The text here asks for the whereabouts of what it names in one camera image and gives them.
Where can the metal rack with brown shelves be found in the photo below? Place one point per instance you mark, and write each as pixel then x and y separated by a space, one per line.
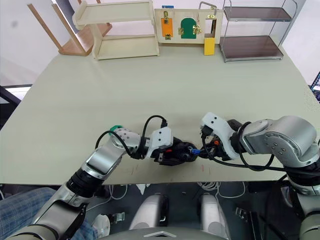
pixel 250 46

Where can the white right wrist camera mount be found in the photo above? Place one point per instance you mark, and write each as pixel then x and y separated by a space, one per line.
pixel 217 123

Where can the orange board door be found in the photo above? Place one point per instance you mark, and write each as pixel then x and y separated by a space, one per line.
pixel 166 28

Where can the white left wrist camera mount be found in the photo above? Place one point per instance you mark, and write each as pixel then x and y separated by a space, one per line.
pixel 161 137

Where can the wooden lock board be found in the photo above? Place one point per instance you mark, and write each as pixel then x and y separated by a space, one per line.
pixel 175 15

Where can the grey rounded robot leg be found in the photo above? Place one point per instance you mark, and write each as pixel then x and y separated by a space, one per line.
pixel 212 215
pixel 150 212

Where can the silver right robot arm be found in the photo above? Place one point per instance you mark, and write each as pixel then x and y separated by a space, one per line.
pixel 287 140

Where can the white paper scrap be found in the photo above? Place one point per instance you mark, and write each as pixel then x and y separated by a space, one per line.
pixel 142 188

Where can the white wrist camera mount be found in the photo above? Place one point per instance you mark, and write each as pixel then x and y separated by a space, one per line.
pixel 161 137
pixel 217 123

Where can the brown wooden stool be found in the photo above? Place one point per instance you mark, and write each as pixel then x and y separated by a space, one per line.
pixel 75 47

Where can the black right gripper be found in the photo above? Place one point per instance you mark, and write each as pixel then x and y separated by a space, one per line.
pixel 215 147

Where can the blue jeans leg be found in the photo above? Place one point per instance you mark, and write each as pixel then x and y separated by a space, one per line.
pixel 20 207

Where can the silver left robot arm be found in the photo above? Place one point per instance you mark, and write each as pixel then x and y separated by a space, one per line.
pixel 102 160

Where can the dark electronic equipment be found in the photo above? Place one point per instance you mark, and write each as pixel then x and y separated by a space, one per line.
pixel 317 87

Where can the small blue receiver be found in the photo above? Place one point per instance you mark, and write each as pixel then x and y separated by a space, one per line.
pixel 194 150

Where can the black metal frame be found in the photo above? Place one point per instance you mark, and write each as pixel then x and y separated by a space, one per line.
pixel 11 97

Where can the silver black clamp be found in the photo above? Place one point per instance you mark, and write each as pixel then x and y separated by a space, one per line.
pixel 242 213
pixel 117 217

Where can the small blue box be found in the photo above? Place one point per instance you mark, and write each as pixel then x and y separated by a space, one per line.
pixel 167 6

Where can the yellow board door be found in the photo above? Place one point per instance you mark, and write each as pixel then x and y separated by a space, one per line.
pixel 209 47

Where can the light wooden two-tier shelf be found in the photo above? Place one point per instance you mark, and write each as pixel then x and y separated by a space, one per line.
pixel 125 48

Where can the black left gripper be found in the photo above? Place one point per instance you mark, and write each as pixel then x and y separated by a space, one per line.
pixel 166 157

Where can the green arched board door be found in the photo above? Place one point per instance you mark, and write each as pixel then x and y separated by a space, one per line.
pixel 187 30

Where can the black mouse base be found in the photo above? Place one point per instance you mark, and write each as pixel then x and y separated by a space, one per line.
pixel 187 153

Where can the white shoe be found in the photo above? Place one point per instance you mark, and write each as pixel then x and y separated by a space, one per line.
pixel 102 225

